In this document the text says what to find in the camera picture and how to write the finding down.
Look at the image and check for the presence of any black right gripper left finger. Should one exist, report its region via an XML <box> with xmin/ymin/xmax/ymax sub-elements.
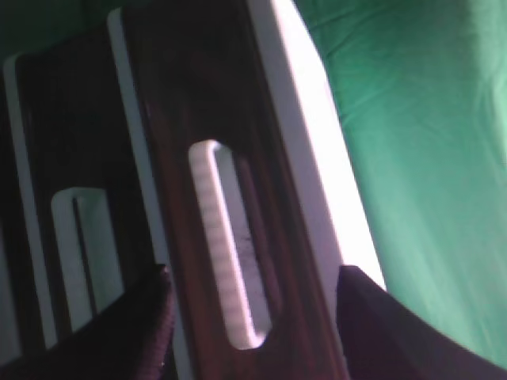
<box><xmin>1</xmin><ymin>264</ymin><xmax>175</xmax><ymax>379</ymax></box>

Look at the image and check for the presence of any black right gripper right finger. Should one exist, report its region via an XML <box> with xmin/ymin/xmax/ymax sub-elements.
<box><xmin>336</xmin><ymin>265</ymin><xmax>506</xmax><ymax>379</ymax></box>

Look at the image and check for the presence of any translucent purple drawer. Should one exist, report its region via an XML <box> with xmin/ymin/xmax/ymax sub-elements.
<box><xmin>121</xmin><ymin>1</ymin><xmax>347</xmax><ymax>379</ymax></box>
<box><xmin>4</xmin><ymin>30</ymin><xmax>154</xmax><ymax>347</ymax></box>

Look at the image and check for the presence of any green backdrop cloth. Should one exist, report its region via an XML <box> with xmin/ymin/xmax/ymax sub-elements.
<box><xmin>1</xmin><ymin>1</ymin><xmax>506</xmax><ymax>371</ymax></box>

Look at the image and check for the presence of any white plastic drawer cabinet frame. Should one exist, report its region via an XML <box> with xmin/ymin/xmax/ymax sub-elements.
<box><xmin>0</xmin><ymin>0</ymin><xmax>387</xmax><ymax>380</ymax></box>

